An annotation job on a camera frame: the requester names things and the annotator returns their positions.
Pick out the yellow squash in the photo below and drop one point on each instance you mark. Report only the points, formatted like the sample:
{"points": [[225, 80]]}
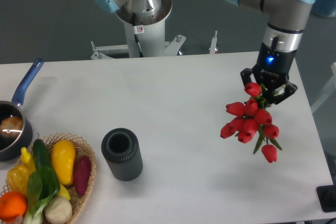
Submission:
{"points": [[63, 160]]}

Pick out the red tulip bouquet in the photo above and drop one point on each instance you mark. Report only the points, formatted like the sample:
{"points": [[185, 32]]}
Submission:
{"points": [[252, 117]]}

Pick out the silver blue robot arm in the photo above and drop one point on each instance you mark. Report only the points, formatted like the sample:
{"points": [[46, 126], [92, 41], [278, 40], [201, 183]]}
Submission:
{"points": [[286, 23]]}

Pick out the beige garlic bulb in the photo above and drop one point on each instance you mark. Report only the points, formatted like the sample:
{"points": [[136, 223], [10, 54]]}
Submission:
{"points": [[59, 210]]}

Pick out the yellow banana tip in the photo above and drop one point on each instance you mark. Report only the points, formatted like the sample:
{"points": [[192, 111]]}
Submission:
{"points": [[63, 192]]}

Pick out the yellow bell pepper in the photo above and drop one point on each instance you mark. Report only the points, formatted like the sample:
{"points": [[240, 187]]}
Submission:
{"points": [[17, 179]]}

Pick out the orange fruit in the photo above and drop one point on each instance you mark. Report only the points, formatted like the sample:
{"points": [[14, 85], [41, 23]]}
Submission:
{"points": [[13, 204]]}

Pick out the black device at table edge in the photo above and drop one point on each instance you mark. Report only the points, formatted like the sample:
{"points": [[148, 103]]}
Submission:
{"points": [[326, 196]]}

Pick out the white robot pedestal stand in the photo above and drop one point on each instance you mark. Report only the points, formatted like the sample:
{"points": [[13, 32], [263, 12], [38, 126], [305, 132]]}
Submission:
{"points": [[144, 26]]}

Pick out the brown bread in pan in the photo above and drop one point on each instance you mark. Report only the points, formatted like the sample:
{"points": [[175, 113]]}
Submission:
{"points": [[11, 127]]}

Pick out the purple sweet potato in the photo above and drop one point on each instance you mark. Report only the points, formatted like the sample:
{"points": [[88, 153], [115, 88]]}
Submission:
{"points": [[82, 174]]}

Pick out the blue handled saucepan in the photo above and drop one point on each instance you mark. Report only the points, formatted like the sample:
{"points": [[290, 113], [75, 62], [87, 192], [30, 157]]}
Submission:
{"points": [[11, 148]]}

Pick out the green cucumber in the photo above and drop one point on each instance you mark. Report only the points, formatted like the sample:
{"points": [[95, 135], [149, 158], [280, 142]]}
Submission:
{"points": [[41, 154]]}

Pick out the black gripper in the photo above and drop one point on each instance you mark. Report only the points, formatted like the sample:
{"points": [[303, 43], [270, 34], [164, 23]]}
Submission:
{"points": [[272, 70]]}

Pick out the green bok choy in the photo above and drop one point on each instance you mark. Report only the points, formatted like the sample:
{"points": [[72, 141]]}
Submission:
{"points": [[42, 186]]}

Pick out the dark grey ribbed vase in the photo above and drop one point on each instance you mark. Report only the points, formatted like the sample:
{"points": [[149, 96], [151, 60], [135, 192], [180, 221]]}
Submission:
{"points": [[121, 150]]}

